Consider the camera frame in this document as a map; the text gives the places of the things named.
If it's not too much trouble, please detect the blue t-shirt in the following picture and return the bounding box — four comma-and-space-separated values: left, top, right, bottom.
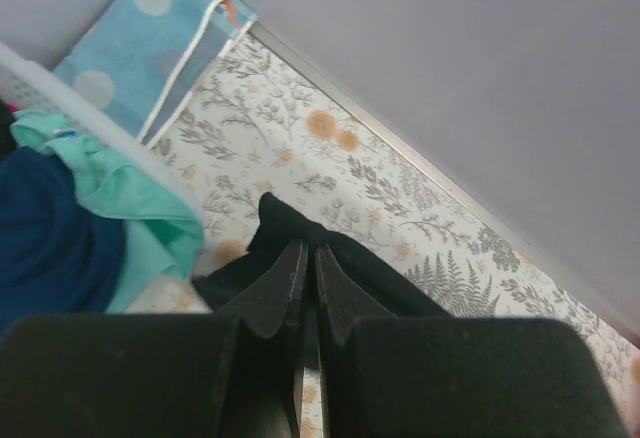
1, 147, 126, 327

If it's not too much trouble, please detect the black t-shirt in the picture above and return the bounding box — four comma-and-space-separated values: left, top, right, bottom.
191, 191, 451, 374

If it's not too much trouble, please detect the teal t-shirt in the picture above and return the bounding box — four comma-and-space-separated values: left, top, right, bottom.
11, 110, 205, 313

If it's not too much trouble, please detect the blue polka dot cloth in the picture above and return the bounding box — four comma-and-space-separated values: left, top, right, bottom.
54, 0, 256, 147

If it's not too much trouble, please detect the floral table mat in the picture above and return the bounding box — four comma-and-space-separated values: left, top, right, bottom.
122, 32, 640, 438

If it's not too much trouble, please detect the white laundry basket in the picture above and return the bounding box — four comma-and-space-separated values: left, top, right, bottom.
1, 45, 204, 220

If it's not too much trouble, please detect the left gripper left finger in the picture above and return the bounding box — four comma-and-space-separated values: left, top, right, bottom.
1, 241, 309, 437

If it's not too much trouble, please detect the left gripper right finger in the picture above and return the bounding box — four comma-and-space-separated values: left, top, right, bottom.
313, 242, 632, 438

